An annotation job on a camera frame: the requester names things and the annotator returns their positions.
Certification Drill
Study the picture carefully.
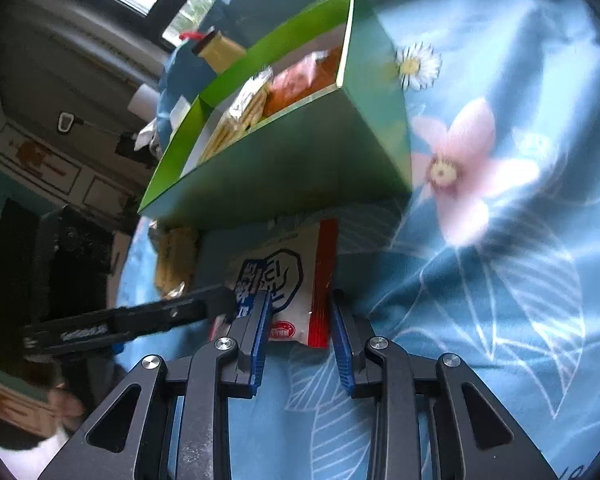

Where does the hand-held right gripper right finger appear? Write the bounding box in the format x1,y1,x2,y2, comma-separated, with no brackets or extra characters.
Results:
329,289,564,480

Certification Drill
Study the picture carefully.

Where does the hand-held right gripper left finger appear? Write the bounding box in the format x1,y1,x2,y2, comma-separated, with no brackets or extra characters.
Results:
37,289,274,480

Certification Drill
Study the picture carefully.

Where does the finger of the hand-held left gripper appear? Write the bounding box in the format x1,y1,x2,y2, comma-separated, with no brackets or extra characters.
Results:
174,284,237,319

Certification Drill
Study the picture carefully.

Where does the yellow snack packet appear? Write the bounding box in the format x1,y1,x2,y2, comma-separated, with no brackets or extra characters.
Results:
152,227,199,299

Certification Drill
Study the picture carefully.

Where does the white and red snack packet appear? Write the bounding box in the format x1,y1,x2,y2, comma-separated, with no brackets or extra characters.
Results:
209,218,340,350

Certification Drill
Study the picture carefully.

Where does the green cardboard box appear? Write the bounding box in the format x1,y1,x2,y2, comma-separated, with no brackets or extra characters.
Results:
137,0,414,234

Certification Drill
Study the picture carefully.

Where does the clear cracker packet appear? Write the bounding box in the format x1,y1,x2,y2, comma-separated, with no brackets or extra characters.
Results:
197,67,274,164

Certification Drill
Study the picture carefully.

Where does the orange snack bag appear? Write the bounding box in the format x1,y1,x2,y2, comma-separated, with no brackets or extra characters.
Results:
264,47,344,117

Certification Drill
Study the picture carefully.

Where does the person's left hand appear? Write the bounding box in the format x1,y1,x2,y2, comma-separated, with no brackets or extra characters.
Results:
47,386,87,432

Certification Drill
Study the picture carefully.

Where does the black device with dials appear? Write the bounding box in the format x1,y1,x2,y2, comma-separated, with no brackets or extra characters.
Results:
0,199,117,322

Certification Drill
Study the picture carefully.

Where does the blue floral blanket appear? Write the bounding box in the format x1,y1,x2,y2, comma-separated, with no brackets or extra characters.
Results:
107,0,600,480

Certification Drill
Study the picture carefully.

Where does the crumpled white paper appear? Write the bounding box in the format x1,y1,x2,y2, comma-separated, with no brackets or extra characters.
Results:
134,119,164,157

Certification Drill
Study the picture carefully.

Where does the phone holder on stick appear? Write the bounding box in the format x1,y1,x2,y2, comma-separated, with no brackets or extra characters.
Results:
57,112,121,136

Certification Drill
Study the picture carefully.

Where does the white cylinder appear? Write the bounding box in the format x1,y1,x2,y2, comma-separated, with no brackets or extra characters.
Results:
128,84,161,119

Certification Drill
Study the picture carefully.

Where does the framed wall picture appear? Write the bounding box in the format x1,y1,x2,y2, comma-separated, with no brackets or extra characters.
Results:
0,124,82,197

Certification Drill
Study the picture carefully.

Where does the yellow bottle with red strap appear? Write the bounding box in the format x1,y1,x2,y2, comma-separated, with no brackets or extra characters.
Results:
179,29,247,74

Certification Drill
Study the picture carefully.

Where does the black window frame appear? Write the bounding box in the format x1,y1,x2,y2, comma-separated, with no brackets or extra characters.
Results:
82,0,253,47

